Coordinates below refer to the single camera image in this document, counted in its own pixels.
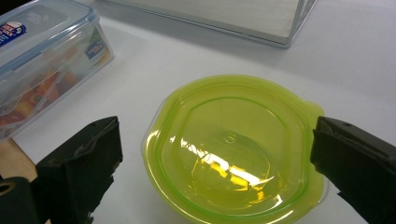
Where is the white wire shelf rack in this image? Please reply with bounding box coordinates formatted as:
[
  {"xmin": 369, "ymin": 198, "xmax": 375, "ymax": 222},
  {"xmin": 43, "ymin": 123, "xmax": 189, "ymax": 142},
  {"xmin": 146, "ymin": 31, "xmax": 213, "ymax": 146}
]
[{"xmin": 102, "ymin": 0, "xmax": 319, "ymax": 49}]

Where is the green translucent lidded bowl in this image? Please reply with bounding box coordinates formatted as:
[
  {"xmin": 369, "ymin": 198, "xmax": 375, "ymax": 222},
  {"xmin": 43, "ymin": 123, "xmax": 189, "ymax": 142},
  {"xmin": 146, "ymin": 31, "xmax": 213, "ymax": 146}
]
[{"xmin": 141, "ymin": 74, "xmax": 329, "ymax": 224}]

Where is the white table mat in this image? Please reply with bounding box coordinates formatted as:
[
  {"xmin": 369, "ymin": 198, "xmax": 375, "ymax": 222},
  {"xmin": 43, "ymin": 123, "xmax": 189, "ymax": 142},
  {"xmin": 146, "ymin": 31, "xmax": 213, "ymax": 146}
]
[{"xmin": 12, "ymin": 0, "xmax": 396, "ymax": 224}]

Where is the clear plastic food container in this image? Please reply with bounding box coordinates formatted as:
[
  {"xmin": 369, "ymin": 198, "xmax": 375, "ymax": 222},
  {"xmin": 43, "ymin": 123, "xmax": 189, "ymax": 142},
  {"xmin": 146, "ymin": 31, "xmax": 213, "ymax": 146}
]
[{"xmin": 0, "ymin": 0, "xmax": 115, "ymax": 142}]

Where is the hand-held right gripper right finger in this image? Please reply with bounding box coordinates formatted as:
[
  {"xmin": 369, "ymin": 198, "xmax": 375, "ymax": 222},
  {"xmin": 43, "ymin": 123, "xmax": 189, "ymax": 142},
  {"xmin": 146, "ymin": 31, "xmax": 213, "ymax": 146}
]
[{"xmin": 310, "ymin": 116, "xmax": 396, "ymax": 224}]

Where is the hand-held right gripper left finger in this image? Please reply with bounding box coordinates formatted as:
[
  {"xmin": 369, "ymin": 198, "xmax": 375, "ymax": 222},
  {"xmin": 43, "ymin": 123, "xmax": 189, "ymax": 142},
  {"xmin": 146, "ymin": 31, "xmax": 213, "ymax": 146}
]
[{"xmin": 35, "ymin": 116, "xmax": 123, "ymax": 224}]

